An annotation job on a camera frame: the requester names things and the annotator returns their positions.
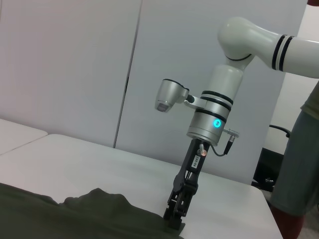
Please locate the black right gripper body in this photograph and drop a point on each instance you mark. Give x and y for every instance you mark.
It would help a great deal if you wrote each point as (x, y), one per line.
(192, 161)

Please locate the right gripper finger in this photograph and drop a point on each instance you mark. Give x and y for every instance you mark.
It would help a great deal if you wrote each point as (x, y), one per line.
(178, 211)
(192, 194)

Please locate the dark green FREE t-shirt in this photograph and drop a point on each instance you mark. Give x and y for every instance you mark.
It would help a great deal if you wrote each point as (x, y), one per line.
(87, 219)

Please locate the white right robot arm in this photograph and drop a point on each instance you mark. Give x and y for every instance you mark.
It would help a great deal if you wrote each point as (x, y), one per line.
(224, 82)

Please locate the black office chair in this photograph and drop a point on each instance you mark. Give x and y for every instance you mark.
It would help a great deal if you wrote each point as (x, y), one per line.
(268, 164)

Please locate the person in grey shorts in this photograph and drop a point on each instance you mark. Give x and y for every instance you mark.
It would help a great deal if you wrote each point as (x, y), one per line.
(294, 174)

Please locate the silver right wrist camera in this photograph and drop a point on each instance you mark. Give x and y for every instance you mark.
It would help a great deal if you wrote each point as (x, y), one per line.
(169, 92)

